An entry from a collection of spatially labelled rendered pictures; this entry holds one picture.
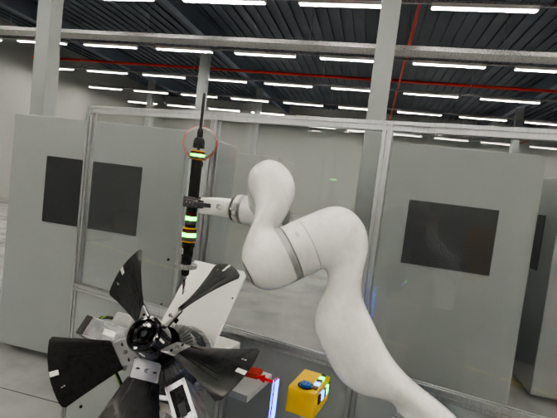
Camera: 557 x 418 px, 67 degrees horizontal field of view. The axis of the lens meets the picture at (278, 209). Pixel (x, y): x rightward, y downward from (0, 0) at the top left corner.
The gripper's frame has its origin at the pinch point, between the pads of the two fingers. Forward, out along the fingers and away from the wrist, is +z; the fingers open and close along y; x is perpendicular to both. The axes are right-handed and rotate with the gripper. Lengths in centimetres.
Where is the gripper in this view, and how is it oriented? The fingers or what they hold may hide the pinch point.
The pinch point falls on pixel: (193, 201)
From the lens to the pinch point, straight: 132.6
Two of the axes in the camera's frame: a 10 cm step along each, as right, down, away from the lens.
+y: 4.1, -0.1, 9.1
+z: -9.1, -1.4, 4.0
